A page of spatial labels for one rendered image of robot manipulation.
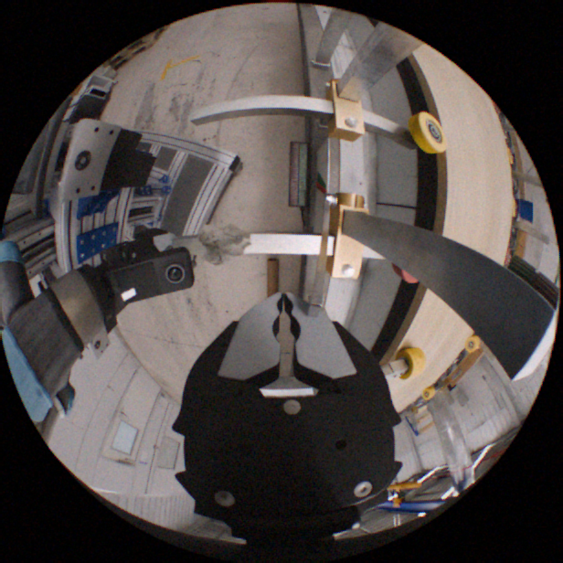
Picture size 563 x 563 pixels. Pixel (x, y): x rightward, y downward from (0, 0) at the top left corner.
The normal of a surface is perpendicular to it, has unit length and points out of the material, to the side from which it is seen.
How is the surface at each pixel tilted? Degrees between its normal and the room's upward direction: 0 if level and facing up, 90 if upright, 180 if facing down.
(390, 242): 90
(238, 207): 0
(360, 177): 0
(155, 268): 30
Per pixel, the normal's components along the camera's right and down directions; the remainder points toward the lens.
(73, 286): 0.73, -0.61
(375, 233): -1.00, -0.01
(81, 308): 0.98, -0.17
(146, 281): 0.51, 0.43
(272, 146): 0.00, 0.46
